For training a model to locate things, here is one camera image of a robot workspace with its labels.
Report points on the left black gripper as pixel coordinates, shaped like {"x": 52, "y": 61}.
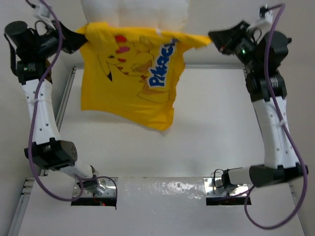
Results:
{"x": 72, "y": 40}

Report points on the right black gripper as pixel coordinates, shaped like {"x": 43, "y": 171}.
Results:
{"x": 225, "y": 39}

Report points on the cream white pillow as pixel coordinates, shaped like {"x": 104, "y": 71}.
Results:
{"x": 158, "y": 14}

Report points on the yellow pillowcase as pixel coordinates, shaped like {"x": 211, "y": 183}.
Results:
{"x": 133, "y": 72}

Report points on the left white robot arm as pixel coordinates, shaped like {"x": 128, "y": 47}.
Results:
{"x": 29, "y": 53}

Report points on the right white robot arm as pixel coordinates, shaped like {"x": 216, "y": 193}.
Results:
{"x": 267, "y": 57}

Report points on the aluminium table frame rail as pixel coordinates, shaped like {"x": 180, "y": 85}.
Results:
{"x": 266, "y": 116}

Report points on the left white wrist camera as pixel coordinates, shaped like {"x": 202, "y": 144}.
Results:
{"x": 42, "y": 13}

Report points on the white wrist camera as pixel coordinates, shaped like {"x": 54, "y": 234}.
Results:
{"x": 42, "y": 13}
{"x": 265, "y": 19}

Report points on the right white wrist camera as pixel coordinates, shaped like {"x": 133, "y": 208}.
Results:
{"x": 265, "y": 19}

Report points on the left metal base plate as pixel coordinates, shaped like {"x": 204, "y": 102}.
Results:
{"x": 100, "y": 187}

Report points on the metal base plate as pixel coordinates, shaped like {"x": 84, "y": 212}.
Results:
{"x": 100, "y": 187}
{"x": 214, "y": 189}

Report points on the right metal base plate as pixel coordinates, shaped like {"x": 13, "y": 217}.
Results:
{"x": 214, "y": 189}

